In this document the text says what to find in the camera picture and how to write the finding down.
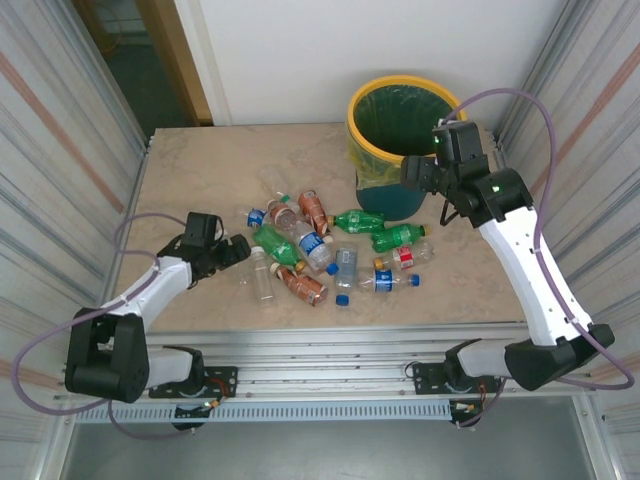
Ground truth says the clear bottle white cap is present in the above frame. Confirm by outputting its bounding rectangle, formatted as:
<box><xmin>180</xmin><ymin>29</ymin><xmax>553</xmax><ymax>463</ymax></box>
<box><xmin>249</xmin><ymin>245</ymin><xmax>278</xmax><ymax>307</ymax></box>

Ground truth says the clear crushed plastic bottle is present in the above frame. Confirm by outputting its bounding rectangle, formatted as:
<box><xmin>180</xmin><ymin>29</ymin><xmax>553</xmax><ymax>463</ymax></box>
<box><xmin>258</xmin><ymin>165</ymin><xmax>296</xmax><ymax>204</ymax></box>

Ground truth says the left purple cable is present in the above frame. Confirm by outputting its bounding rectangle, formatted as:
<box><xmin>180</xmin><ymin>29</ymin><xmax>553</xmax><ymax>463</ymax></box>
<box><xmin>10</xmin><ymin>212</ymin><xmax>201</xmax><ymax>441</ymax></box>

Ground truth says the soda water bottle pale label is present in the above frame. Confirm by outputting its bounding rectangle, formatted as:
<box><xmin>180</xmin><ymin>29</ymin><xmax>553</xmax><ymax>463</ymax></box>
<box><xmin>333</xmin><ymin>242</ymin><xmax>360</xmax><ymax>290</ymax></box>

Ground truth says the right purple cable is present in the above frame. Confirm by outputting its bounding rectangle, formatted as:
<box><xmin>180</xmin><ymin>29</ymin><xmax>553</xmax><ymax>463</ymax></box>
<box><xmin>438</xmin><ymin>87</ymin><xmax>636</xmax><ymax>430</ymax></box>

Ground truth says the brown coffee bottle cream cap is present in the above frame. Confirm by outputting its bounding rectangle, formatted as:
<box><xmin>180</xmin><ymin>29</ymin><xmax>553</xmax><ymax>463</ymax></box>
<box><xmin>266</xmin><ymin>198</ymin><xmax>300</xmax><ymax>232</ymax></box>
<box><xmin>269</xmin><ymin>262</ymin><xmax>330</xmax><ymax>307</ymax></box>

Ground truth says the corrugated translucent side panel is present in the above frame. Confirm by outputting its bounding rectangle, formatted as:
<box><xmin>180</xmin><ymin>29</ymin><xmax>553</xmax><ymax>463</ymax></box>
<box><xmin>0</xmin><ymin>0</ymin><xmax>151</xmax><ymax>480</ymax></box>
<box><xmin>492</xmin><ymin>0</ymin><xmax>640</xmax><ymax>480</ymax></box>

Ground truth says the purple cable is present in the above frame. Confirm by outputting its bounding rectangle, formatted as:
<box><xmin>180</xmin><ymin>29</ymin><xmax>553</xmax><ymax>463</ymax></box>
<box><xmin>438</xmin><ymin>87</ymin><xmax>636</xmax><ymax>430</ymax></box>
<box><xmin>10</xmin><ymin>212</ymin><xmax>201</xmax><ymax>441</ymax></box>

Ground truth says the slotted grey cable duct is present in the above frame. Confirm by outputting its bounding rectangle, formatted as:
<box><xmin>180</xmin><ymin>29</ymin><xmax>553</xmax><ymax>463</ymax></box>
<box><xmin>74</xmin><ymin>398</ymin><xmax>454</xmax><ymax>425</ymax></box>

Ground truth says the yellow-green bin liner bag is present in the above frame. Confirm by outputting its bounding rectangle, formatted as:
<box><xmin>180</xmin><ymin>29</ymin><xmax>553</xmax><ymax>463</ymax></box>
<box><xmin>348</xmin><ymin>82</ymin><xmax>459</xmax><ymax>191</ymax></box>

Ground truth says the clear bottle red label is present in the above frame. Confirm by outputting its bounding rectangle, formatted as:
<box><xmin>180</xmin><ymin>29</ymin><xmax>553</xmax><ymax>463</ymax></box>
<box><xmin>373</xmin><ymin>241</ymin><xmax>436</xmax><ymax>272</ymax></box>

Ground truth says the blue bin yellow rim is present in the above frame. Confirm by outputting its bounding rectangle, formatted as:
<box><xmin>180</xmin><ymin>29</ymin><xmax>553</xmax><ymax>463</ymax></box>
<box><xmin>347</xmin><ymin>74</ymin><xmax>464</xmax><ymax>221</ymax></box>

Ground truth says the crushed brown coffee bottle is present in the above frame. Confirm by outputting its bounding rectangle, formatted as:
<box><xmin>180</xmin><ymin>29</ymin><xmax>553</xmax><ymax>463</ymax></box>
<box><xmin>298</xmin><ymin>188</ymin><xmax>335</xmax><ymax>245</ymax></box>

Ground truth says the aluminium rail frame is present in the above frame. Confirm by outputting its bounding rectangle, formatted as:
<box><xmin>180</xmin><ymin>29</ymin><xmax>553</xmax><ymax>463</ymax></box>
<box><xmin>53</xmin><ymin>322</ymin><xmax>599</xmax><ymax>401</ymax></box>

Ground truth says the wooden door frame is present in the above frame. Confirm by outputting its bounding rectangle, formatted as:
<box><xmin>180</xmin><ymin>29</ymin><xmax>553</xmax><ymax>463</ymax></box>
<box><xmin>134</xmin><ymin>0</ymin><xmax>216</xmax><ymax>127</ymax></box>

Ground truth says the Pepsi-logo water bottle blue cap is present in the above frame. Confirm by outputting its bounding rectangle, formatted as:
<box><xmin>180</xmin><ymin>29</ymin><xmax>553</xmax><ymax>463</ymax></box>
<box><xmin>355</xmin><ymin>267</ymin><xmax>421</xmax><ymax>295</ymax></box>

